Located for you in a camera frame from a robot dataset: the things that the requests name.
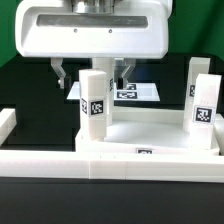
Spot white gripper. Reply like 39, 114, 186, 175
15, 0, 173, 89

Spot white desk top tray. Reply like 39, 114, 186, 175
75, 106, 220, 156

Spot printed marker sheet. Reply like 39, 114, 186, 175
66, 82, 162, 102

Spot white U-shaped fence frame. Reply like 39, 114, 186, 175
0, 109, 224, 183

